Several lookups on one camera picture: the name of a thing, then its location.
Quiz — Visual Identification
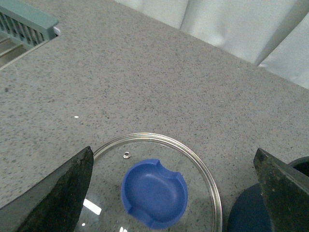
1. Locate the dark blue saucepan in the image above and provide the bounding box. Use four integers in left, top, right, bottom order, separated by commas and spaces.
227, 157, 309, 232

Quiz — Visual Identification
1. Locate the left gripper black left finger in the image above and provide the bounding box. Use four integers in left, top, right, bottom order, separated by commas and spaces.
0, 146, 94, 232

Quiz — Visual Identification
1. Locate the glass lid blue knob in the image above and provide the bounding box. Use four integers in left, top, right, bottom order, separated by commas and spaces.
75, 132, 223, 232

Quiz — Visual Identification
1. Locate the white pleated curtain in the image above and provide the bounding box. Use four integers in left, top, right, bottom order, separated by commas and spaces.
123, 0, 309, 88

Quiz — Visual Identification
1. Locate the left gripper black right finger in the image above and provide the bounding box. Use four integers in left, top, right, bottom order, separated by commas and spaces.
253, 148, 309, 232

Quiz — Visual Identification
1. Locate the teal slatted rack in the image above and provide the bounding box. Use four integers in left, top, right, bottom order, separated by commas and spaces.
0, 0, 58, 48

